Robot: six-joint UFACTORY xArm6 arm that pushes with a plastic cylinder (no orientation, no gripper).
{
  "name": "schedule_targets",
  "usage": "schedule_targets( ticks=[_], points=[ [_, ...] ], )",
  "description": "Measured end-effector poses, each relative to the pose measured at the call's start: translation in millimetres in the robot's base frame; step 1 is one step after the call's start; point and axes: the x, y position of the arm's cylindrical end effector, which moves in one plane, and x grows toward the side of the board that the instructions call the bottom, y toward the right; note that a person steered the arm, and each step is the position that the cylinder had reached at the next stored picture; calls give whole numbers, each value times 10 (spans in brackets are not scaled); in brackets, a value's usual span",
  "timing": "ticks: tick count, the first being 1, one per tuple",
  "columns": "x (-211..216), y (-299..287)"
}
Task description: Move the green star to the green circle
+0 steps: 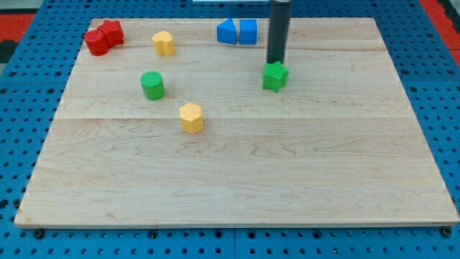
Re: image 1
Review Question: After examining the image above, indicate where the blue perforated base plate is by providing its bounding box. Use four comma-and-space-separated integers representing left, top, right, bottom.
1, 0, 459, 258

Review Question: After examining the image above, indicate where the light wooden board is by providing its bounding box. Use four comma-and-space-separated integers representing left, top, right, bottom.
14, 18, 459, 229

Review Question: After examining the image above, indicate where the yellow hexagon block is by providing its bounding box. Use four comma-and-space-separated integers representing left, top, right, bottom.
179, 102, 203, 134

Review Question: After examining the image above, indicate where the red star block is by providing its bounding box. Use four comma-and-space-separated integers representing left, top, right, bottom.
97, 20, 124, 48

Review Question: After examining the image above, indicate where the green cylinder block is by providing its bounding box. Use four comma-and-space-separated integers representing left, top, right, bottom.
140, 71, 165, 101

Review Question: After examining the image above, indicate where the yellow heart block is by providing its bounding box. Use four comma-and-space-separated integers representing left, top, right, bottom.
152, 30, 175, 56

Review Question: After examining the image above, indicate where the blue cube block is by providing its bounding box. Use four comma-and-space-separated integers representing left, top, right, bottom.
239, 19, 258, 45

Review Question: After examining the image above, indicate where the green star block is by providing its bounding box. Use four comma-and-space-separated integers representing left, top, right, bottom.
262, 61, 289, 93

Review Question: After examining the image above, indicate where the blue triangle block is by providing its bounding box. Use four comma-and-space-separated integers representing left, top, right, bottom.
216, 19, 237, 45

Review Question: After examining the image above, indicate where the red cylinder block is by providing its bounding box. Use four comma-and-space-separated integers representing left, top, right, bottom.
84, 29, 109, 56

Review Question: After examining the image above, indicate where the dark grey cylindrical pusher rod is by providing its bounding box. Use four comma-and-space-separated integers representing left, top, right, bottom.
266, 0, 291, 63

